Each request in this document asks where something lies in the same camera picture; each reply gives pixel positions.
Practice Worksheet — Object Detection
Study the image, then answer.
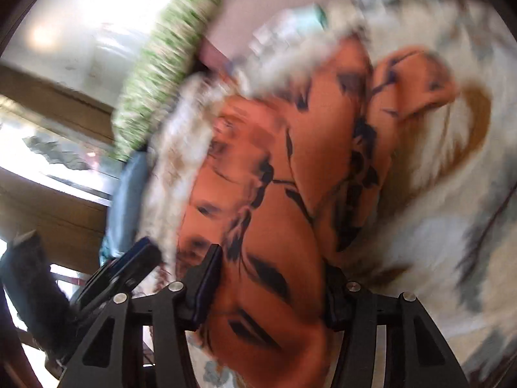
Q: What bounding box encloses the orange black floral blouse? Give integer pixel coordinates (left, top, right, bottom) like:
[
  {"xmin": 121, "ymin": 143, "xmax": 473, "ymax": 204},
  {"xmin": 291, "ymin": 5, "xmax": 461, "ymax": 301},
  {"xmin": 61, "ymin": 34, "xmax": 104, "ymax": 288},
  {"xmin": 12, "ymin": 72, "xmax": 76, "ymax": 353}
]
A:
[{"xmin": 175, "ymin": 35, "xmax": 456, "ymax": 387}]

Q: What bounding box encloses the cream leaf pattern blanket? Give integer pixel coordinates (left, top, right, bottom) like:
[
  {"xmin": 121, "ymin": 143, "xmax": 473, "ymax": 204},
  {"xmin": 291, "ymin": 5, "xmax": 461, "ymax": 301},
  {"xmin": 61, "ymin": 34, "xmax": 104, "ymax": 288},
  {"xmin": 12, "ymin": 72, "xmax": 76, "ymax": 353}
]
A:
[{"xmin": 137, "ymin": 0, "xmax": 516, "ymax": 387}]

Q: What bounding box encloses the blue folded cloth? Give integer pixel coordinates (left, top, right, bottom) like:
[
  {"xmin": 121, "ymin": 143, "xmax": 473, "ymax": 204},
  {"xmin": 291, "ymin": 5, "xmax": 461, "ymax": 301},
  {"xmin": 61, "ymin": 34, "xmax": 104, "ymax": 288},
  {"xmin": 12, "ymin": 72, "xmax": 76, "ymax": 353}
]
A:
[{"xmin": 99, "ymin": 152, "xmax": 149, "ymax": 265}]

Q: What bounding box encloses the wooden door with stained glass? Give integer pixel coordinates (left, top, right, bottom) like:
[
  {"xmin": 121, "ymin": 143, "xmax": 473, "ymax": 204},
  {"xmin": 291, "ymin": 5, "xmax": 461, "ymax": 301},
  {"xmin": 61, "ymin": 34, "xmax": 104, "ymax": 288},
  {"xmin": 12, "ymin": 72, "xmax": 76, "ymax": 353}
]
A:
[{"xmin": 1, "ymin": 64, "xmax": 118, "ymax": 276}]

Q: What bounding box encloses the green checkered pillow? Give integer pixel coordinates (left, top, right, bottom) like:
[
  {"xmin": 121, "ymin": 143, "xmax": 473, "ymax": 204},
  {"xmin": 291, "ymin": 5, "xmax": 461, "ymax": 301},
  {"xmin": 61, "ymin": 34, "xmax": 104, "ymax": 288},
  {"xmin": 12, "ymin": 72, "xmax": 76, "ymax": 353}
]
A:
[{"xmin": 111, "ymin": 0, "xmax": 223, "ymax": 161}]

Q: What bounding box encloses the white and teal small cloth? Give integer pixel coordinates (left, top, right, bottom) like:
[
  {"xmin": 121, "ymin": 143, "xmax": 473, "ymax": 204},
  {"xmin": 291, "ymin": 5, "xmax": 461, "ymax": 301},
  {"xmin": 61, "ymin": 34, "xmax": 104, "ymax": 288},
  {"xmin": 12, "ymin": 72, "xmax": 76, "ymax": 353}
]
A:
[{"xmin": 250, "ymin": 4, "xmax": 328, "ymax": 52}]

